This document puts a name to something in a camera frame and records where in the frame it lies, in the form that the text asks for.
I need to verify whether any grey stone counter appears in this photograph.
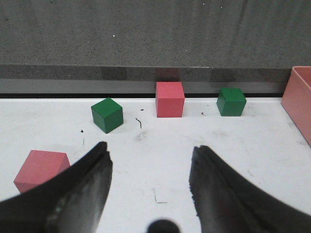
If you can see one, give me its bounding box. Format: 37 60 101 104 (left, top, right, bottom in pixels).
0 0 311 94

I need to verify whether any green cube on left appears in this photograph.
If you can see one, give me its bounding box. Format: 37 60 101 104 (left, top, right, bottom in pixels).
91 98 124 133

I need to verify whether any pink cube at back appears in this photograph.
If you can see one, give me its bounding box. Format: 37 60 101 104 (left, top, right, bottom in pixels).
155 82 185 117

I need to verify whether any green cube near bin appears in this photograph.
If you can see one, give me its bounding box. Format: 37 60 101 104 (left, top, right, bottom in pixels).
217 88 247 117

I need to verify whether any pink cube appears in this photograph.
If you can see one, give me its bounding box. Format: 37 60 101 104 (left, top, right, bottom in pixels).
14 150 70 193
155 82 185 117

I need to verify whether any pink plastic bin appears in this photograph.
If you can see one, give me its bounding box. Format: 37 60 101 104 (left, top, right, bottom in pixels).
281 66 311 144

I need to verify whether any pink cube front left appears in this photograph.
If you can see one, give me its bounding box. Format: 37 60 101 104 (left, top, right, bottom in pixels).
14 150 70 193

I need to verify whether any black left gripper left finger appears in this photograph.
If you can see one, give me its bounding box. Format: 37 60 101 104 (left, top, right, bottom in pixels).
0 142 113 233

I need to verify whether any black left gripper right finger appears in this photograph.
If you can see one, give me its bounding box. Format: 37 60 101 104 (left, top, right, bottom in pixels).
189 146 311 233

